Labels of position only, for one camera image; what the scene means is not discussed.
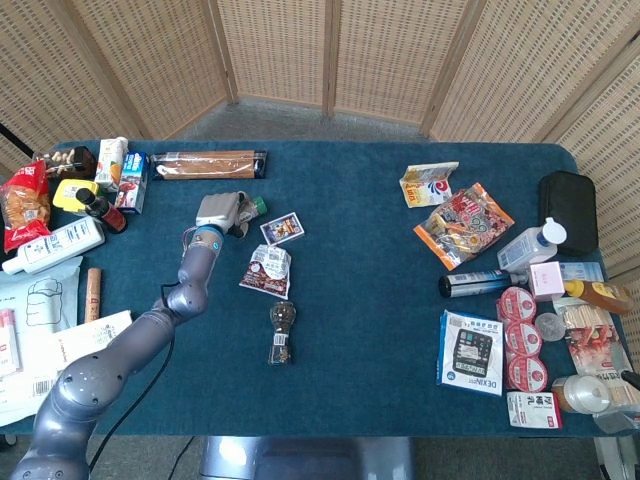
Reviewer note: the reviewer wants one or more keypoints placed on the black silver spray can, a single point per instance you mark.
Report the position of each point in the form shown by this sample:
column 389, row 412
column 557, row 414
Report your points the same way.
column 480, row 283

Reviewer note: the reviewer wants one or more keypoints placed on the playing card box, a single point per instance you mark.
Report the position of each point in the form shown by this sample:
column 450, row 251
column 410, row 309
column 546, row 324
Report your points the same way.
column 282, row 228

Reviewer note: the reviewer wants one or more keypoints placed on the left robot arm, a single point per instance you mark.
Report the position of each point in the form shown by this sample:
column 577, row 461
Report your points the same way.
column 150, row 330

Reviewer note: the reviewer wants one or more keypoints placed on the dark sauce bottle red label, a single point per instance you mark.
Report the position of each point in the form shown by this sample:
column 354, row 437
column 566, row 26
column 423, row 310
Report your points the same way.
column 102, row 210

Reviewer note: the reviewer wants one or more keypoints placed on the light blue flat packet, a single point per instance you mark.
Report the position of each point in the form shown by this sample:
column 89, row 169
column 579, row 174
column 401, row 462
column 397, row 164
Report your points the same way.
column 585, row 271

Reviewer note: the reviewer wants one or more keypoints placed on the pink box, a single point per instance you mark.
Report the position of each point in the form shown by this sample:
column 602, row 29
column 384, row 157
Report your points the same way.
column 547, row 281

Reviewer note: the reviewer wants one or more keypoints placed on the steel wool scrubber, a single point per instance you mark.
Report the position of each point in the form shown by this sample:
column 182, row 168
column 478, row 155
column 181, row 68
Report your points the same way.
column 550, row 326

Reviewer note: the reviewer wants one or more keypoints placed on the bag of nuts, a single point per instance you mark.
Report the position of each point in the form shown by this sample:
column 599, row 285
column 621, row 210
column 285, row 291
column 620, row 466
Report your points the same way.
column 75, row 162

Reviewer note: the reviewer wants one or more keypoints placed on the white red small box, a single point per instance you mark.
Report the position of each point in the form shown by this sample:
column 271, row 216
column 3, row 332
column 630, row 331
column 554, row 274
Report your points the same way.
column 534, row 410

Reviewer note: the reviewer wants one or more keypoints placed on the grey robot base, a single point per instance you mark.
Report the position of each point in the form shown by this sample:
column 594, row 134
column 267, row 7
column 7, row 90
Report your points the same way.
column 310, row 457

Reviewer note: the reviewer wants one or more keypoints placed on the blue tablecloth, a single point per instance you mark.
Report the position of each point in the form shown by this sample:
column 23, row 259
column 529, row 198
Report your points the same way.
column 370, row 310

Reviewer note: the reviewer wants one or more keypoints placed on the blue white carton box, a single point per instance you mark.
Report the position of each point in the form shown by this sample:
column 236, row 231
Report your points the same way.
column 132, row 182

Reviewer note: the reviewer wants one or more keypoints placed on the wooden sticks packet red print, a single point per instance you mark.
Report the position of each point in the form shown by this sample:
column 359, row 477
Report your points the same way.
column 595, row 340

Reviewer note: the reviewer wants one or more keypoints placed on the pink white flat packet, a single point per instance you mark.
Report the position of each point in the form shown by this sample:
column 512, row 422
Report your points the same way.
column 7, row 342

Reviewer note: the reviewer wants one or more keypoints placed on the white paper mailer package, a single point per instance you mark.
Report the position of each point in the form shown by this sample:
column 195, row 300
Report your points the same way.
column 45, row 360

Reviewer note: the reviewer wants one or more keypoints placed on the red snack bag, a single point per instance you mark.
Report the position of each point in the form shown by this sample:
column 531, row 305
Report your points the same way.
column 25, row 210

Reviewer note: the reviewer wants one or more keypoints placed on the pale blue plastic package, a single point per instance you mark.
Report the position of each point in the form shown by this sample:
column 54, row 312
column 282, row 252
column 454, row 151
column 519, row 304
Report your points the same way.
column 40, row 295

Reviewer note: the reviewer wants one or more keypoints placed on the clear white-capped bottle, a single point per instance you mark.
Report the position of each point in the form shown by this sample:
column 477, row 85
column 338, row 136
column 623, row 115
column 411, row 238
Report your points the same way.
column 527, row 247

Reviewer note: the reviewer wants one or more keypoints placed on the amber jar white lid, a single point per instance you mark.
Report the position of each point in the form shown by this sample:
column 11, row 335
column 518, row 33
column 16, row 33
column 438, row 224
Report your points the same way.
column 582, row 394

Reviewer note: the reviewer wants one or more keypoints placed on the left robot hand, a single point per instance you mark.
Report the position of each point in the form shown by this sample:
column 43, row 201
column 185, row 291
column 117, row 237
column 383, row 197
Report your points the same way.
column 216, row 211

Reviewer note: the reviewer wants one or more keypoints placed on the black zip case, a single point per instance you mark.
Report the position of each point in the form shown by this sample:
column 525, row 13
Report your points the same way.
column 570, row 210

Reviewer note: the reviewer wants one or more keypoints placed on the long brown wooden package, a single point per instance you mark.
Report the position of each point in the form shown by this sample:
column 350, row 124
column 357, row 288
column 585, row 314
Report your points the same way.
column 210, row 165

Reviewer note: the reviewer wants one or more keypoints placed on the white orange juice carton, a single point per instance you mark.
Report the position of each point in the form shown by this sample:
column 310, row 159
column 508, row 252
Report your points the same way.
column 110, row 162

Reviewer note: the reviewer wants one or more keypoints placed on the yellow white snack pouch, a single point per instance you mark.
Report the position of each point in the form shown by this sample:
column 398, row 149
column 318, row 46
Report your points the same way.
column 427, row 185

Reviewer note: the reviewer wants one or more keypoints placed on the glass pepper grinder black base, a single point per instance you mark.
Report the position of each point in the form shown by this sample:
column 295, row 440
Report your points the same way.
column 282, row 332

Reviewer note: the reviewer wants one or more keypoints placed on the large white lotion bottle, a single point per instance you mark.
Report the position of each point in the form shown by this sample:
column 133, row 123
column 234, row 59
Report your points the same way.
column 55, row 245

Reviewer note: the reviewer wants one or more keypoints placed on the red lidded cup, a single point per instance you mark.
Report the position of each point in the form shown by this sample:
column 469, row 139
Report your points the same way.
column 524, row 339
column 527, row 373
column 517, row 305

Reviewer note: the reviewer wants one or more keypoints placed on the brown paper cylinder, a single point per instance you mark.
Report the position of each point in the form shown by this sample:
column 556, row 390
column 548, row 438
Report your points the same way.
column 93, row 295

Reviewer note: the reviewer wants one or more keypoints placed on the clear bag of wooden sticks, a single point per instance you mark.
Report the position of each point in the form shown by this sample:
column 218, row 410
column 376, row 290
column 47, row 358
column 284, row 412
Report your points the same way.
column 625, row 400

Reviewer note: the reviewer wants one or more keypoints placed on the orange clear snack bag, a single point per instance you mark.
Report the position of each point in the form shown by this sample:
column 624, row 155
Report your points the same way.
column 462, row 225

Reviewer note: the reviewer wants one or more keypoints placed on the amber honey bottle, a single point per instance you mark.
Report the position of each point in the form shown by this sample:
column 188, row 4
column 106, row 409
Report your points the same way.
column 600, row 296

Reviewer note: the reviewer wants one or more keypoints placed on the white red coffee bean pouch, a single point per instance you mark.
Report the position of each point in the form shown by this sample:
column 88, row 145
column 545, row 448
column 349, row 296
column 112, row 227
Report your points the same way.
column 266, row 270

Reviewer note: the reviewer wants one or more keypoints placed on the blue white calculator box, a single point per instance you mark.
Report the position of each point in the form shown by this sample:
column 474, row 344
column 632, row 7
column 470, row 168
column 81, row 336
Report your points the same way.
column 471, row 352

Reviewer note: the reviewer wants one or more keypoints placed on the green capped bottle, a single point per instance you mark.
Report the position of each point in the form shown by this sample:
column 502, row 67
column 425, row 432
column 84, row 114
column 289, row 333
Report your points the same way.
column 258, row 204

